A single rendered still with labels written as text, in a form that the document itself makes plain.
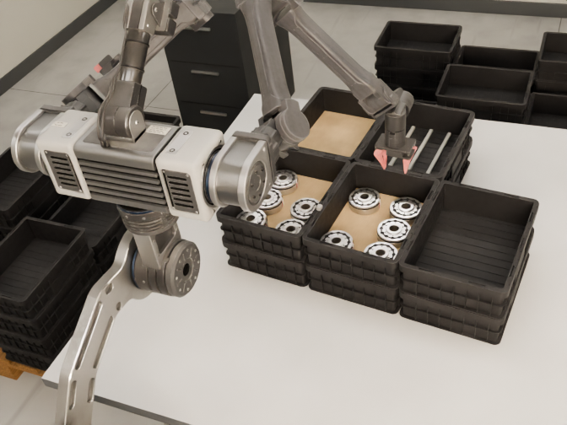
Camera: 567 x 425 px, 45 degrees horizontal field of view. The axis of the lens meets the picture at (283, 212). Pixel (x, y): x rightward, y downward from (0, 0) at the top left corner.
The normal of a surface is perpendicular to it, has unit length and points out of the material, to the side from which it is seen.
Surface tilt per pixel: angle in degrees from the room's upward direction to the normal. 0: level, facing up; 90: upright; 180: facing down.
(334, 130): 0
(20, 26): 90
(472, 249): 0
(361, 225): 0
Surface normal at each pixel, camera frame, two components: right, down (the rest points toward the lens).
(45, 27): 0.93, 0.16
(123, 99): -0.33, -0.09
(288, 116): 0.63, -0.36
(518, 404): -0.11, -0.75
